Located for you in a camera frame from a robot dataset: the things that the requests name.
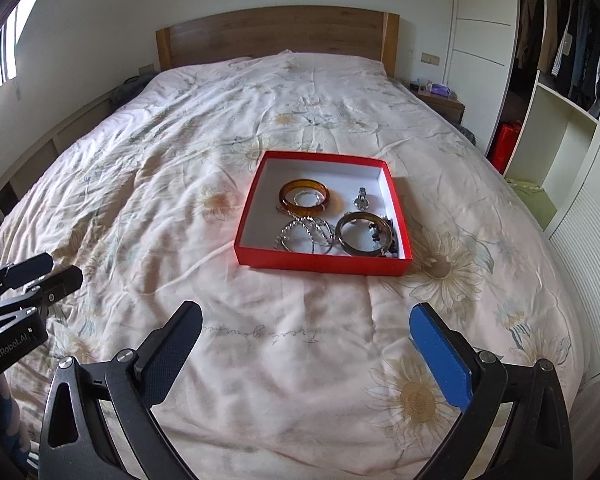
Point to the silver metal link watch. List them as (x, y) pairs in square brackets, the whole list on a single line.
[(361, 201)]

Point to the left hand blue white glove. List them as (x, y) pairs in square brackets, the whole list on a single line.
[(14, 437)]

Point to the red shallow cardboard box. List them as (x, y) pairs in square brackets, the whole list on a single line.
[(262, 218)]

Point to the low white side cabinet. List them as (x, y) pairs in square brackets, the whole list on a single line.
[(29, 167)]

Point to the wall switch plate right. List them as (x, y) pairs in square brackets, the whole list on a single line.
[(430, 59)]

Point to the floral cream bed cover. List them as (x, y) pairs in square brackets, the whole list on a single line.
[(296, 375)]

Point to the large silver hoop bangle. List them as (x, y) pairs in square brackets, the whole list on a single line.
[(323, 234)]

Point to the open white shelf unit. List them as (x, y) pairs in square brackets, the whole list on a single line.
[(559, 149)]

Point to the white wardrobe door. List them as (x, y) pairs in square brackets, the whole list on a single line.
[(484, 33)]

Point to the bright window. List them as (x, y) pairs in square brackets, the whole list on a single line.
[(0, 60)]

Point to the dark bag beside bed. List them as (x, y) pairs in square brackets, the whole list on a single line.
[(130, 89)]

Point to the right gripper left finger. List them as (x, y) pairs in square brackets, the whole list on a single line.
[(75, 440)]

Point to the red bag on shelf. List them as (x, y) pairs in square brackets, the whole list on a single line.
[(504, 142)]

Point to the twisted silver bangle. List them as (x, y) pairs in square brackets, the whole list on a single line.
[(308, 198), (295, 237)]

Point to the hanging clothes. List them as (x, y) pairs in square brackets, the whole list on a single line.
[(561, 40)]

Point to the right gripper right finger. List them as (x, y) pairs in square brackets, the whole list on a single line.
[(535, 442)]

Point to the purple item on nightstand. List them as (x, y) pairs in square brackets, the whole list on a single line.
[(440, 90)]

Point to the brown tortoiseshell bangle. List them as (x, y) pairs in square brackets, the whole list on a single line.
[(362, 234)]

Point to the wooden nightstand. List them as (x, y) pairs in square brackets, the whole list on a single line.
[(448, 108)]

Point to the amber translucent bangle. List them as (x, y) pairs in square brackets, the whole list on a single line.
[(287, 191)]

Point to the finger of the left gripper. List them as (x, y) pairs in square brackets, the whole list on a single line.
[(56, 287), (25, 272)]

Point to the wall socket plate left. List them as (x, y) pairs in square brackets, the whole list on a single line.
[(146, 69)]

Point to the green cushion on shelf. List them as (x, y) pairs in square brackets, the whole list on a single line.
[(536, 200)]

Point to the wooden headboard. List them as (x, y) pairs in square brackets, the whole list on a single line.
[(260, 32)]

